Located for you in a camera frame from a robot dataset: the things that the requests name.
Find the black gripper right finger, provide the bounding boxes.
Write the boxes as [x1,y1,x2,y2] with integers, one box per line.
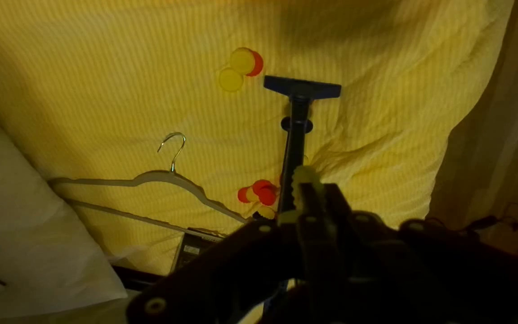
[324,181,518,324]

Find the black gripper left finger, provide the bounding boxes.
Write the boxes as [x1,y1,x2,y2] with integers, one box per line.
[127,181,333,324]

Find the red plastic game disc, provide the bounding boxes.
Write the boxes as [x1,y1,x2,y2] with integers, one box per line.
[250,178,280,207]
[246,50,266,79]
[235,185,253,205]

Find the beige clothes hanger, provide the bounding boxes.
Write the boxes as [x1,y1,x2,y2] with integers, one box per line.
[48,131,250,241]

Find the yellow striped duvet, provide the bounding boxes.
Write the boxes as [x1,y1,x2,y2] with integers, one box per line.
[0,0,516,277]

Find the white pillow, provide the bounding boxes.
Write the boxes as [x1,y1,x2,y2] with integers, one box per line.
[0,79,129,322]

